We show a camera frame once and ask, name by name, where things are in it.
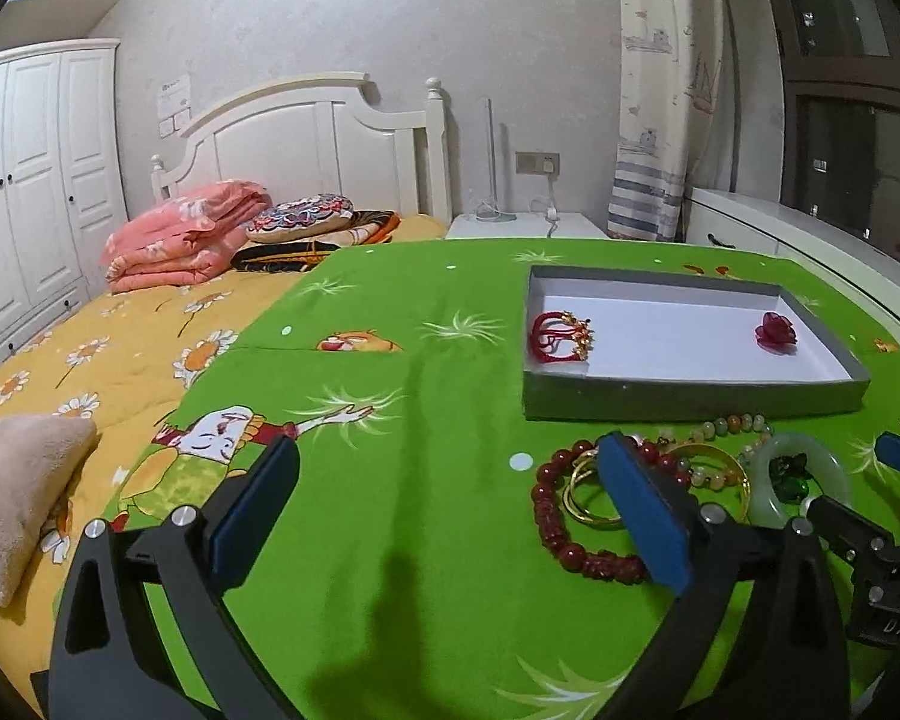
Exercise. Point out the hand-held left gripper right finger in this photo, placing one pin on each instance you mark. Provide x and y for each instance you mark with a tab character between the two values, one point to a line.
645	510

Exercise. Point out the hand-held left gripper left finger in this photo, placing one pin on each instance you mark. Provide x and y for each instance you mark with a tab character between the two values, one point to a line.
255	510

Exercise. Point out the gold bangle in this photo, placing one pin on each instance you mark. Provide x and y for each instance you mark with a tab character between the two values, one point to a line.
592	517

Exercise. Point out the pale green jade bangle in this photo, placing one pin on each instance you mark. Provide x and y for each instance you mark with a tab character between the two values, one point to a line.
832	465

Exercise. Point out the green leaf pendant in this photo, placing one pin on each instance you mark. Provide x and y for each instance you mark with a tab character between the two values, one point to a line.
787	476

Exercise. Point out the grey cardboard tray box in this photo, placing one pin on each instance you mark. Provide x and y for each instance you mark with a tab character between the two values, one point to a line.
682	399

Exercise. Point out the green cartoon printed cloth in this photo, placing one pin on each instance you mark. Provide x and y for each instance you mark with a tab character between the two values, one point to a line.
420	465

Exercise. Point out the red rose ornament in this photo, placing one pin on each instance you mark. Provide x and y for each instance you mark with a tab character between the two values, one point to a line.
776	330

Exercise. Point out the beige plush cushion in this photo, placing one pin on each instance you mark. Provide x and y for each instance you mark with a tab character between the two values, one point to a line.
15	487

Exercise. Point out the black orange folded blanket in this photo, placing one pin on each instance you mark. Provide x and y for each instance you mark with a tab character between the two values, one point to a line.
285	259

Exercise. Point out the white dresser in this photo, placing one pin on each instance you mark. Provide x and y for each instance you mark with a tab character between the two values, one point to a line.
757	221

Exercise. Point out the pink folded quilt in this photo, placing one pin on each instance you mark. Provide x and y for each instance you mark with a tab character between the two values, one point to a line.
172	240

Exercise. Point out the patterned embroidered pillow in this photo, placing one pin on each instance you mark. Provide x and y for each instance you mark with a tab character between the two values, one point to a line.
300	217

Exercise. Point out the white nightstand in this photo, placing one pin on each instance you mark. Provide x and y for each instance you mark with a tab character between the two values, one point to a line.
525	229

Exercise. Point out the dark framed window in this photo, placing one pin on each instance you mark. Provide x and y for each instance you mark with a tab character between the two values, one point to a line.
847	90

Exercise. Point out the white bed headboard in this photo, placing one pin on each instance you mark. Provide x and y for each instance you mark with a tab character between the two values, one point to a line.
300	135

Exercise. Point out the white stick lamp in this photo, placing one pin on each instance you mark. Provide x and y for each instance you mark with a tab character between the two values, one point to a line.
489	157

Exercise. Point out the white wardrobe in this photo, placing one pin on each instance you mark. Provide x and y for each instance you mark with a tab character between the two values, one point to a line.
30	187

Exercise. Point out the ship printed curtain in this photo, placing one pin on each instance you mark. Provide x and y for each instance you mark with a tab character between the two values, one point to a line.
660	90

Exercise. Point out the grey wall socket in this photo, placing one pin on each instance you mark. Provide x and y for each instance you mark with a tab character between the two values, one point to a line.
529	163

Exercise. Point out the white wall papers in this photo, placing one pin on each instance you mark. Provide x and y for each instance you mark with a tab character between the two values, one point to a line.
174	101

